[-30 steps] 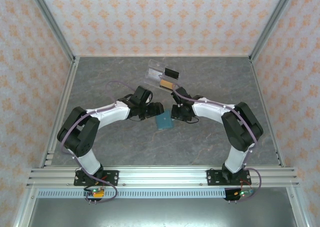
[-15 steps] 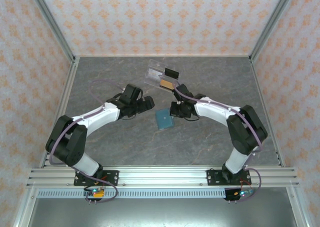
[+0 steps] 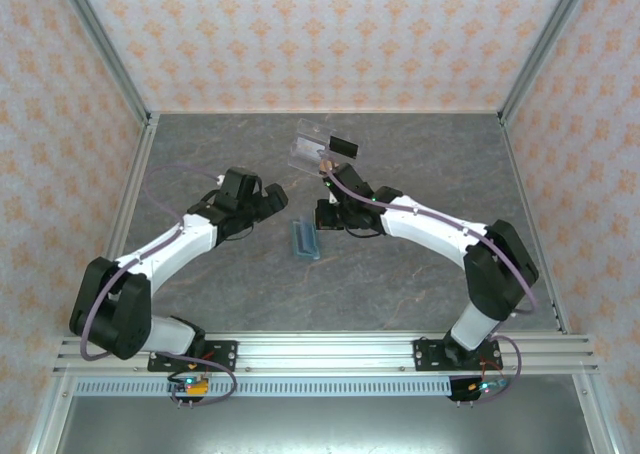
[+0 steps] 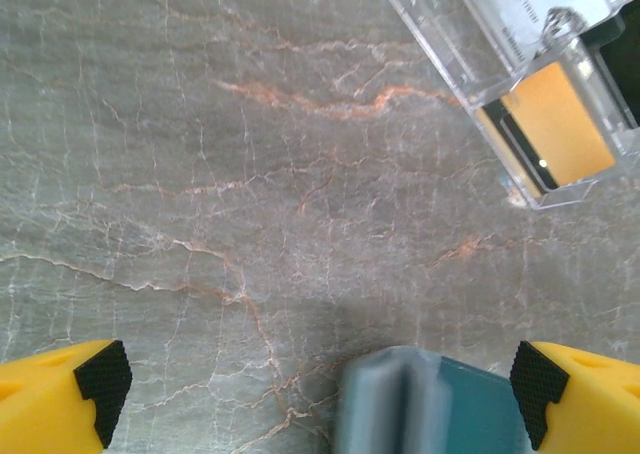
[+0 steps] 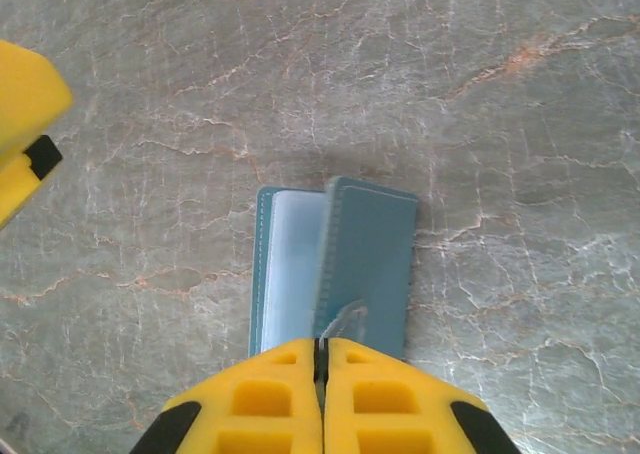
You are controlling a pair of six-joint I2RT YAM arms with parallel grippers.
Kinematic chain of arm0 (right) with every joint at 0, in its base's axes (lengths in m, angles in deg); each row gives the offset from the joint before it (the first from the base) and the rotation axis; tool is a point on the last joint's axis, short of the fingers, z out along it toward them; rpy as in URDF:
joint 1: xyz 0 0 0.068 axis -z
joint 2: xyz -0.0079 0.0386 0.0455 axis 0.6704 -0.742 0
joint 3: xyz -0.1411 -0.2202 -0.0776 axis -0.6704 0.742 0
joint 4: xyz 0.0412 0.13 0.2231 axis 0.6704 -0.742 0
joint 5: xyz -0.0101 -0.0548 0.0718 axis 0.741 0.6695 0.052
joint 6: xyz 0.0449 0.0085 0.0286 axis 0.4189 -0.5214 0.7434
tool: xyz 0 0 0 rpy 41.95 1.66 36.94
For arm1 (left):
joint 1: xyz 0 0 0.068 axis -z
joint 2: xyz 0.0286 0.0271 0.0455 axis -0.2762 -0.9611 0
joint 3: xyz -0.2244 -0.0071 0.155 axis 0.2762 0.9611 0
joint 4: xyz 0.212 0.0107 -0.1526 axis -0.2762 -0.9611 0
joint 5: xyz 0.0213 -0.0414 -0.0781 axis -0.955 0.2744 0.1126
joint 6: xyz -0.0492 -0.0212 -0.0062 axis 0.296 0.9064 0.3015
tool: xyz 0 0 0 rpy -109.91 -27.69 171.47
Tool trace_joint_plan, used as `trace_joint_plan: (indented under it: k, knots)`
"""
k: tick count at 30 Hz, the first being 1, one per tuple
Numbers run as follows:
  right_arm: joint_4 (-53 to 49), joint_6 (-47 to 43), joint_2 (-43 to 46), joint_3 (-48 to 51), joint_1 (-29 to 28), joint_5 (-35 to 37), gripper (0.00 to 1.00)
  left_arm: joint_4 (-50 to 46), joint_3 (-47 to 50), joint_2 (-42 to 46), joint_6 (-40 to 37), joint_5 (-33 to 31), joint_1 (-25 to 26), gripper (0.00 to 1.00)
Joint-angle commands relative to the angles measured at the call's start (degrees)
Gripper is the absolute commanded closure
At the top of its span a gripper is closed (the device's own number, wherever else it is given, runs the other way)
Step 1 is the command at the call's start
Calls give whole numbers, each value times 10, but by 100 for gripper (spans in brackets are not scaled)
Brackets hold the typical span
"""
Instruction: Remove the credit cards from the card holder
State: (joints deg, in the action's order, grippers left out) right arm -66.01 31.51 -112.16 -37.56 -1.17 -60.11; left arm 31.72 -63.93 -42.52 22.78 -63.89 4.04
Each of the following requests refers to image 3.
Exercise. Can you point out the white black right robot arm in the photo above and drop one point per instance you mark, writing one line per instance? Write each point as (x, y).
(430, 224)

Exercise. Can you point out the clear acrylic box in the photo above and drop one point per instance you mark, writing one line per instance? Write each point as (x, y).
(300, 161)

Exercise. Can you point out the small controller board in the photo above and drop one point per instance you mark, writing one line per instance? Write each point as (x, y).
(482, 387)
(189, 385)

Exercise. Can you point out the grey metal panel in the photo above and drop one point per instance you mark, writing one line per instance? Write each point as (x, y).
(320, 429)

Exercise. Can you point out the aluminium frame post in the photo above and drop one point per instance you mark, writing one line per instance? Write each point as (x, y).
(105, 49)
(545, 49)

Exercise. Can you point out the black card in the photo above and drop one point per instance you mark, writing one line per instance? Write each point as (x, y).
(344, 147)

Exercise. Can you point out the aluminium table side rail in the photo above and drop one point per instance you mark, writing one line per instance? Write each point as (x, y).
(525, 194)
(131, 194)

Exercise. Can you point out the blue card holder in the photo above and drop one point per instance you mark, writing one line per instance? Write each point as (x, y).
(305, 239)

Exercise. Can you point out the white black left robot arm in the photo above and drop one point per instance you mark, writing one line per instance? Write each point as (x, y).
(165, 246)

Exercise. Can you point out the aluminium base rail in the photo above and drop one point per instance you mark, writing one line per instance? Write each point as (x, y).
(325, 356)

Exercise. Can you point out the orange card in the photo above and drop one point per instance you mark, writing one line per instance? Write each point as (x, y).
(326, 165)

